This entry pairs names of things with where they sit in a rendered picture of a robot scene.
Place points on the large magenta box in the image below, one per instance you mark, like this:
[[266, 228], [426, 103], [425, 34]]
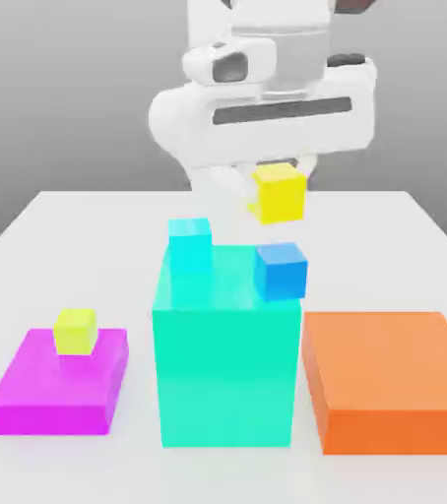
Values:
[[54, 397]]

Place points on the small blue cube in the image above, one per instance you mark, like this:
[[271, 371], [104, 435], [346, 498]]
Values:
[[282, 275]]

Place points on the large teal box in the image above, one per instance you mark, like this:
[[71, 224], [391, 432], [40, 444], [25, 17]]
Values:
[[225, 374]]

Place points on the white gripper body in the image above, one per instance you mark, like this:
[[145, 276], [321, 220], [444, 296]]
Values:
[[286, 136]]

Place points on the small cyan cube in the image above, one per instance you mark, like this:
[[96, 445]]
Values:
[[190, 246]]

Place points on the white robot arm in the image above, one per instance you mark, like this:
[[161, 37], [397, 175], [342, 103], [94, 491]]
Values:
[[294, 43]]

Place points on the large orange box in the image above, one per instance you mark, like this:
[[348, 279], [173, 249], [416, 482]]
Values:
[[389, 378]]

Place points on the small lime yellow cube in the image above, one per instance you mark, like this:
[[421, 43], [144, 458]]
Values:
[[74, 334]]

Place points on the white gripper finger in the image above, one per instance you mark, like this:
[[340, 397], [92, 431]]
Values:
[[309, 165], [248, 189]]

